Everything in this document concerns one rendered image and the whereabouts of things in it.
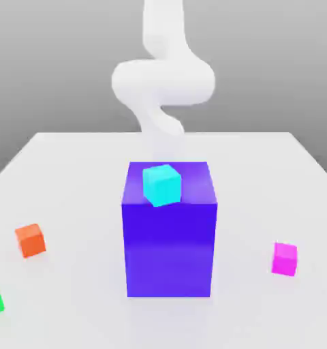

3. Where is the small cyan cube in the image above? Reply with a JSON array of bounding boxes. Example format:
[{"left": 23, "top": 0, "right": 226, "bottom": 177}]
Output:
[{"left": 142, "top": 164, "right": 183, "bottom": 208}]

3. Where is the small magenta cube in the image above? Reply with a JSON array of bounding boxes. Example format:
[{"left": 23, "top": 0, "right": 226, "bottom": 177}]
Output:
[{"left": 270, "top": 241, "right": 298, "bottom": 277}]

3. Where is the small orange cube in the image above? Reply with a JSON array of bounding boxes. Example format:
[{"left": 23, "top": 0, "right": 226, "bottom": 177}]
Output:
[{"left": 14, "top": 223, "right": 47, "bottom": 259}]

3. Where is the large purple box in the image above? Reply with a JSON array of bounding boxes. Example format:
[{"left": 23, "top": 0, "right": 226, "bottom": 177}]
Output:
[{"left": 121, "top": 161, "right": 218, "bottom": 299}]

